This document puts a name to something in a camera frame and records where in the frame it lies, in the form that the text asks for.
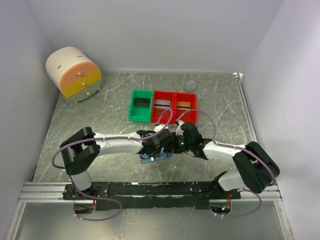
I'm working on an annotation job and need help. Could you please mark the blue card holder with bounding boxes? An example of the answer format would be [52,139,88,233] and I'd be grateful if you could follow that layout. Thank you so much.
[139,148,173,164]

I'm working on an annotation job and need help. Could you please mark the red plastic bin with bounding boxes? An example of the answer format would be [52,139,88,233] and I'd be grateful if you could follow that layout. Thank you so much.
[150,90,176,125]
[176,92,198,124]

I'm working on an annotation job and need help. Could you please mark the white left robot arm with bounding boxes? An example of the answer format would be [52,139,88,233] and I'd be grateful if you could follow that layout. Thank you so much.
[60,127,172,200]

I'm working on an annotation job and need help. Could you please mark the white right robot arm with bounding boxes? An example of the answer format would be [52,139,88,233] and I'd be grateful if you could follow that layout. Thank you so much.
[172,120,281,199]

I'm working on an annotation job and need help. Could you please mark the gold credit card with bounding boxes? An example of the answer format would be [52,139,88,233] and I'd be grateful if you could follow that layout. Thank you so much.
[176,101,191,111]

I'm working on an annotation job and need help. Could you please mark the silver credit card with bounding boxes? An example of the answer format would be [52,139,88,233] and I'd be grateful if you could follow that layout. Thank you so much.
[154,99,171,109]

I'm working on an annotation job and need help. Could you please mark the black credit card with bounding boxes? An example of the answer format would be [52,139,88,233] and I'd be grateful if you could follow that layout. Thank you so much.
[134,97,151,108]

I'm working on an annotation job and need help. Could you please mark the green plastic bin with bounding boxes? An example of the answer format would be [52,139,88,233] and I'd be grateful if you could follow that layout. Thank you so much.
[128,89,154,123]

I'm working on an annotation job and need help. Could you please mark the small clear plastic cup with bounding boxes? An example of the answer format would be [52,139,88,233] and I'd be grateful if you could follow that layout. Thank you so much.
[185,80,197,93]

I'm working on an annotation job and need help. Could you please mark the round pastel drawer cabinet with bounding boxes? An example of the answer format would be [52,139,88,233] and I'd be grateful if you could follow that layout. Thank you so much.
[45,46,102,103]

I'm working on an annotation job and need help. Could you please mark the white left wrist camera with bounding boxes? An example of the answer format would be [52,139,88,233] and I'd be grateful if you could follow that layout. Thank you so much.
[153,124,169,133]

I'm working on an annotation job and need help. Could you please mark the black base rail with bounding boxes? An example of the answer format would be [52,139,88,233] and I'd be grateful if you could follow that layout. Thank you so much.
[62,181,242,211]

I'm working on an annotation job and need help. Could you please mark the aluminium frame rail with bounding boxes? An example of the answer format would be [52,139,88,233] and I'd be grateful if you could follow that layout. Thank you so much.
[232,72,280,194]

